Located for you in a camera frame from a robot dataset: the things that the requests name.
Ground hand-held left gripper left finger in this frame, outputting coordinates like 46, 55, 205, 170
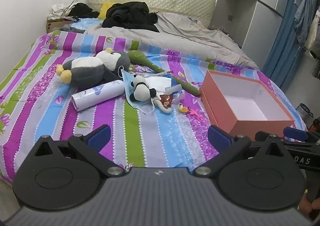
34, 125, 127, 176

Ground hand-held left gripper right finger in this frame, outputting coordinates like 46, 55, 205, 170
193, 125, 288, 176

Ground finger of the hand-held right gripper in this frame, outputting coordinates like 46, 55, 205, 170
283, 127, 320, 143
254, 131, 273, 142

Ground orange cardboard box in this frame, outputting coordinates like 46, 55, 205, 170
199, 69, 296, 138

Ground small bird toy pink tassel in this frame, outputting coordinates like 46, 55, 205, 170
178, 104, 205, 120

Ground small panda plush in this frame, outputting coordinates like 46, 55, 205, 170
130, 75, 157, 102

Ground blue face mask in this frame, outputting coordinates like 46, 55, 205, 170
117, 64, 160, 114

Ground brown monkey toy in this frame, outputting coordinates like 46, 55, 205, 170
152, 93, 174, 114

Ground person's right hand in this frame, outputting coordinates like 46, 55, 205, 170
299, 194, 320, 222

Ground small waste bin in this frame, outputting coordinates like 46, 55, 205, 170
296, 103, 314, 120

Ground white cylinder bottle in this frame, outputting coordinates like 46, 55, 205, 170
71, 79, 125, 112

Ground striped floral bedsheet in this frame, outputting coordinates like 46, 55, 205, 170
0, 19, 308, 184

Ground grey white penguin plush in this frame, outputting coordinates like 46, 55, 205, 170
55, 47, 131, 89

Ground blue curtain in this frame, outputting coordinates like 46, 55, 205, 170
261, 0, 315, 89

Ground green plush massage stick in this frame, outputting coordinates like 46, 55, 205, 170
127, 50, 202, 96

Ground grey duvet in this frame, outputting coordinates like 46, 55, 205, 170
84, 12, 260, 70

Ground light blue blanket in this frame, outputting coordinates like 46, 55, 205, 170
56, 18, 105, 34

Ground row of hanging clothes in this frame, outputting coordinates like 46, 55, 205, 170
292, 0, 320, 79

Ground grey wardrobe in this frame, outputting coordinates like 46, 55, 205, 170
210, 0, 293, 50

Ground black clothes pile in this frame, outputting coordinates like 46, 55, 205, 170
101, 1, 160, 33

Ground small black cloth heap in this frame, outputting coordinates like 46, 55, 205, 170
67, 3, 99, 19

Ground yellow pillow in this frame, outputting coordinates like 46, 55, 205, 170
98, 1, 115, 20

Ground crumpled white cloth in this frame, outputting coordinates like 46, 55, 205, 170
47, 3, 73, 20

